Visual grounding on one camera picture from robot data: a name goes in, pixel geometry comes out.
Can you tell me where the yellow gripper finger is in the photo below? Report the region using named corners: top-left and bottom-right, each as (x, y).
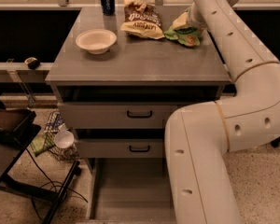
top-left (172, 11), bottom-right (190, 30)

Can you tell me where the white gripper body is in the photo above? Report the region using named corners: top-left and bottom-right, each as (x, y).
top-left (188, 4), bottom-right (205, 28)

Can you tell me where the green rice chip bag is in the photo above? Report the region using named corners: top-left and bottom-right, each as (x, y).
top-left (164, 24), bottom-right (205, 48)

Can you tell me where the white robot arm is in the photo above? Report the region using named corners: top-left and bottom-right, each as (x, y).
top-left (164, 0), bottom-right (280, 224)

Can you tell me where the brown chip bag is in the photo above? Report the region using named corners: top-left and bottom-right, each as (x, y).
top-left (120, 0), bottom-right (164, 40)

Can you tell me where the grey drawer cabinet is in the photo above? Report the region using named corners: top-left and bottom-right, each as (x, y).
top-left (45, 5), bottom-right (231, 224)

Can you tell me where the grey top drawer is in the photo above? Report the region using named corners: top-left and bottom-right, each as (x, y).
top-left (58, 103), bottom-right (177, 129)

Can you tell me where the grey middle drawer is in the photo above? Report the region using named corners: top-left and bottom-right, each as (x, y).
top-left (76, 139), bottom-right (164, 158)

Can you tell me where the grey open bottom drawer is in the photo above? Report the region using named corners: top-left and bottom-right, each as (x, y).
top-left (86, 158), bottom-right (176, 224)

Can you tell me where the blue soda can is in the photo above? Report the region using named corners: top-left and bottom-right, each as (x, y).
top-left (99, 0), bottom-right (116, 17)

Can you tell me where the white paper bowl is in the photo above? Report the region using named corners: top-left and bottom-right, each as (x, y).
top-left (76, 29), bottom-right (117, 54)

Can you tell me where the black wheeled stand base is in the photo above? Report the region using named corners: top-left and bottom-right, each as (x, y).
top-left (271, 137), bottom-right (280, 147)

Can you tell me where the black tape measure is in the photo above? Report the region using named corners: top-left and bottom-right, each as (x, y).
top-left (24, 57), bottom-right (40, 70)

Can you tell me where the white cup in basket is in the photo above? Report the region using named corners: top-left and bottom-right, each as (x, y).
top-left (54, 131), bottom-right (74, 149)

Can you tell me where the brown box on table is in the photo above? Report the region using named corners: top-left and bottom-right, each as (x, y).
top-left (0, 101), bottom-right (36, 147)

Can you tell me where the black side table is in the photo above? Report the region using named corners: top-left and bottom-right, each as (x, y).
top-left (0, 125), bottom-right (79, 224)

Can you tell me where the wire waste basket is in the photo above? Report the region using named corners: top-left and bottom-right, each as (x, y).
top-left (30, 111), bottom-right (79, 162)

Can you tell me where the black floor cable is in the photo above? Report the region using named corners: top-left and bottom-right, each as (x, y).
top-left (25, 147), bottom-right (90, 222)

